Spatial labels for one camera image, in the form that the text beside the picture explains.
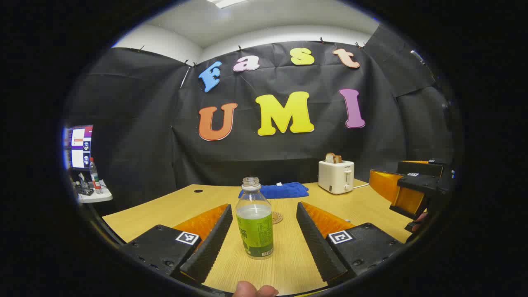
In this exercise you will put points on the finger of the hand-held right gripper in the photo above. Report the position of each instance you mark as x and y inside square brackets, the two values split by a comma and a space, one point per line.
[410, 200]
[383, 183]

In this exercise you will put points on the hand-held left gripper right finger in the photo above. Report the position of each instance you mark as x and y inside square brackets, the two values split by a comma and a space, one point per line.
[317, 243]

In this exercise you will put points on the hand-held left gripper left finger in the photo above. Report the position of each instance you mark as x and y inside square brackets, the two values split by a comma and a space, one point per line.
[210, 243]

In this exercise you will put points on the green label water bottle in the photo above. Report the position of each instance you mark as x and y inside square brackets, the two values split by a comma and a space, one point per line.
[255, 233]

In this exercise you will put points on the round wooden coaster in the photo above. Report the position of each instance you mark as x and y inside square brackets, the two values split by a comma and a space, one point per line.
[278, 218]

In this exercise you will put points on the small red cap bottle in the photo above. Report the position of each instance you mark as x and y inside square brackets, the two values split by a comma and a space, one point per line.
[95, 177]

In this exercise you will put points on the white toaster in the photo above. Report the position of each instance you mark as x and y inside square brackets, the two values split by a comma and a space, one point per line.
[335, 177]

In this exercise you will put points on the bread slice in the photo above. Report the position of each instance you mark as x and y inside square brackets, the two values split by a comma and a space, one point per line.
[338, 159]
[329, 157]

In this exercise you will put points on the blue folded cloth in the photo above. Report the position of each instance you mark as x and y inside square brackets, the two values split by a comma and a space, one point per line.
[288, 190]

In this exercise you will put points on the white side table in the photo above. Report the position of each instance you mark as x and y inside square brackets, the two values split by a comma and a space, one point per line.
[99, 196]

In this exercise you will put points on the black backdrop cloth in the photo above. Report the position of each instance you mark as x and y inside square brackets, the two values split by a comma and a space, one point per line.
[148, 136]

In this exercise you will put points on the computer monitor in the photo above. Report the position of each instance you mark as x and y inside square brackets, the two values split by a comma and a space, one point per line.
[81, 148]

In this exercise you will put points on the ceiling light panel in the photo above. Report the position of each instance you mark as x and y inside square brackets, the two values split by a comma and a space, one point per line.
[226, 2]

